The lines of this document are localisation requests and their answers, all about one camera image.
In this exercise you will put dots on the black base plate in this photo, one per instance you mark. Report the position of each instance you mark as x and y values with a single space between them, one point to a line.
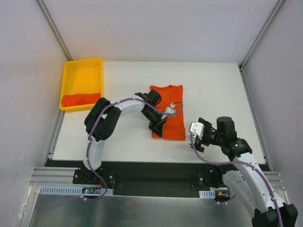
180 180

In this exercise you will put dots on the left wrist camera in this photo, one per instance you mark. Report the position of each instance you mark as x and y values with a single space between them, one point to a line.
170 111

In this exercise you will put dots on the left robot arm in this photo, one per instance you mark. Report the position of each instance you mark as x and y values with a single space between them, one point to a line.
101 122

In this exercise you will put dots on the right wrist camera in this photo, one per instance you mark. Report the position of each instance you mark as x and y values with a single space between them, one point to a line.
197 128

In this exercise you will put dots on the left white cable duct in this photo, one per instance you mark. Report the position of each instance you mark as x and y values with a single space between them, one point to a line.
75 191

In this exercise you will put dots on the right aluminium frame post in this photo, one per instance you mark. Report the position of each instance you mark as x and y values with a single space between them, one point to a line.
268 22

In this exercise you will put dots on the aluminium front rail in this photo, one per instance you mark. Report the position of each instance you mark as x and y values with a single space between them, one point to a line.
54 176

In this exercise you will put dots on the orange t shirt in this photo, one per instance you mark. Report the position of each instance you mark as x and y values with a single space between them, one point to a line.
172 103
80 99

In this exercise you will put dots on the aluminium frame post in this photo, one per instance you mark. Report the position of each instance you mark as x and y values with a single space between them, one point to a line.
53 27
268 22

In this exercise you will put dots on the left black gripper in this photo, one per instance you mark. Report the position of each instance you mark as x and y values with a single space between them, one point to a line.
157 123

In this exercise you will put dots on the yellow plastic bin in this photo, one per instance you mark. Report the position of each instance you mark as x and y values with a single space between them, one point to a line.
82 77

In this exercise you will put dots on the white cable duct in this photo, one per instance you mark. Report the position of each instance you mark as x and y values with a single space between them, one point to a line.
75 191
207 194

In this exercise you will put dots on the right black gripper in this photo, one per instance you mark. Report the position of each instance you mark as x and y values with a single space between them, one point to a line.
202 138

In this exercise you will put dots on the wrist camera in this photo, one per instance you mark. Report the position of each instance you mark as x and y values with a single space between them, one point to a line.
170 111
197 128

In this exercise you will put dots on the rolled orange t shirt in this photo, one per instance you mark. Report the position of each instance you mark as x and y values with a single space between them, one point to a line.
80 99

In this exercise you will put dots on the right white cable duct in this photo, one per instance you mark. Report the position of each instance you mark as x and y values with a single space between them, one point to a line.
207 194

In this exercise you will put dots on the left aluminium frame post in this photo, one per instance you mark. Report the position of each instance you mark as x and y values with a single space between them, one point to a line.
53 27

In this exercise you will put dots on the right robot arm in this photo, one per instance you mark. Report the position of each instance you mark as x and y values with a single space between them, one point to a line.
246 180

